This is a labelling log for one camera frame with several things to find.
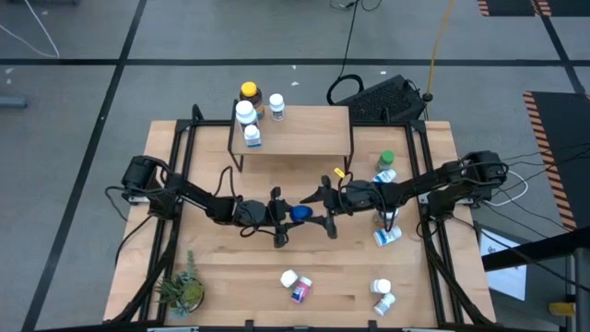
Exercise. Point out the wooden shelf black metal legs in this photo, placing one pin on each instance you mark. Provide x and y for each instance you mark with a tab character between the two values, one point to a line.
309	131

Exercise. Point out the grey floor object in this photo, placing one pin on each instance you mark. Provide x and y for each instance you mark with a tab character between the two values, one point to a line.
14	101

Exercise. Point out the white paper sheet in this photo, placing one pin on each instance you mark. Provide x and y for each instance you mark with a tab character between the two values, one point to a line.
504	276

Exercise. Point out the black computer box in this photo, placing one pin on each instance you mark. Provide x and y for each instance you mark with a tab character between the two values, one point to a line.
385	99

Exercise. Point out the small potted green plant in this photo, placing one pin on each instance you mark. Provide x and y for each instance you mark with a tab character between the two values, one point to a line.
184	290

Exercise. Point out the black metal rig frame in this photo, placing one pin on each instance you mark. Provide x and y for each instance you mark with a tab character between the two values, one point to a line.
417	125

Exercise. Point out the green cap caffeine bottle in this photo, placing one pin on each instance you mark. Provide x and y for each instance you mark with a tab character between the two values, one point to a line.
385	159

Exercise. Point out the pink medicine bottle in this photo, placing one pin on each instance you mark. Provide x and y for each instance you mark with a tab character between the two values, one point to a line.
300	290

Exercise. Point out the small yellow floor object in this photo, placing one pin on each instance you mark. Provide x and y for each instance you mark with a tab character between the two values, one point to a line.
562	309

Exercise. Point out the amber bottle yellow cap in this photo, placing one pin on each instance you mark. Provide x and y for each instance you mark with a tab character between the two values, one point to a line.
249	89

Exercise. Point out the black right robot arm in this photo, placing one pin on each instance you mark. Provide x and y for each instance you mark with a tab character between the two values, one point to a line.
438	182

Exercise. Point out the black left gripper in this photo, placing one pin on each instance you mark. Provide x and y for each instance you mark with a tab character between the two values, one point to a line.
258	213

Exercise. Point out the large white medicine bottle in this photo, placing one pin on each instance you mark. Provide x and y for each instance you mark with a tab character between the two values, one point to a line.
244	110

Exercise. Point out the multivitamin gummies bottle white cap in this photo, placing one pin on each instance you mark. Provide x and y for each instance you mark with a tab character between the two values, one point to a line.
392	215

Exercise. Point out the blue medicine bottle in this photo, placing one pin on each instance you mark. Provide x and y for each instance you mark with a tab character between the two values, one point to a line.
302	213

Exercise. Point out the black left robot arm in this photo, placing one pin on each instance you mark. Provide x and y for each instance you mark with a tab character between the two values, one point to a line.
193	196

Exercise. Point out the black side table beam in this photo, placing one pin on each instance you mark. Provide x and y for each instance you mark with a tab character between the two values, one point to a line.
553	244

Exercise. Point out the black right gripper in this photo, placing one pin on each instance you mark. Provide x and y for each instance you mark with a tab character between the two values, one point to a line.
338	200

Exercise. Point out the black mat yellow striped edge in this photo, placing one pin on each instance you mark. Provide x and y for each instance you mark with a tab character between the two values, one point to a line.
511	7
571	138

